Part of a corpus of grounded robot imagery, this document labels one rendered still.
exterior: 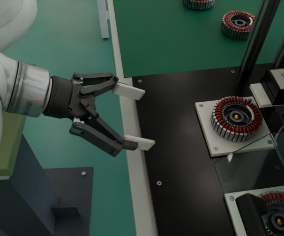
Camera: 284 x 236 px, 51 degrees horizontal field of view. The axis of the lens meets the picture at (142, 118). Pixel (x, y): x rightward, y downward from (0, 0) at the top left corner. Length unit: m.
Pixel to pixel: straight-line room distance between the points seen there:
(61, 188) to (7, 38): 0.90
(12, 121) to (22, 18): 0.24
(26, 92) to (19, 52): 1.73
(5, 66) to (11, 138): 0.26
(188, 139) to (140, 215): 0.20
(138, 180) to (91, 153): 0.94
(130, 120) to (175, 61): 0.25
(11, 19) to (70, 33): 1.56
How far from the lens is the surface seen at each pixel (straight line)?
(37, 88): 0.52
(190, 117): 0.74
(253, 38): 0.81
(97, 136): 0.54
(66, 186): 1.51
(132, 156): 0.70
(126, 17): 1.07
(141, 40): 0.97
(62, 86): 0.54
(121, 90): 0.66
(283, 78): 0.67
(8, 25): 0.77
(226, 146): 0.69
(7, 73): 0.52
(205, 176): 0.66
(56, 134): 1.70
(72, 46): 2.19
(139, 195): 0.65
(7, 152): 0.72
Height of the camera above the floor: 1.35
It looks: 53 degrees down
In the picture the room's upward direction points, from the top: straight up
